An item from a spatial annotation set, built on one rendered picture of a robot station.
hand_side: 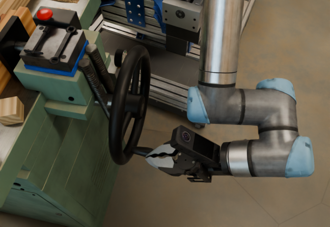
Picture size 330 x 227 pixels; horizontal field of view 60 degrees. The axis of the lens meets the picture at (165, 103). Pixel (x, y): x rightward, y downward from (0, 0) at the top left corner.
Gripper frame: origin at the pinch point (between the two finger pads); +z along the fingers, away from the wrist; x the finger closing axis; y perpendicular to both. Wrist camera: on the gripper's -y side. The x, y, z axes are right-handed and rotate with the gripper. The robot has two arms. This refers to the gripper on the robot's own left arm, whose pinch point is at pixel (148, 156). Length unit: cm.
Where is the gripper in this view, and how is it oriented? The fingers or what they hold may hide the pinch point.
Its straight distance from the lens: 70.6
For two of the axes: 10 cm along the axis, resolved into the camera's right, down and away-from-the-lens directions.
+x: 2.0, -8.3, 5.3
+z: -8.5, 1.2, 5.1
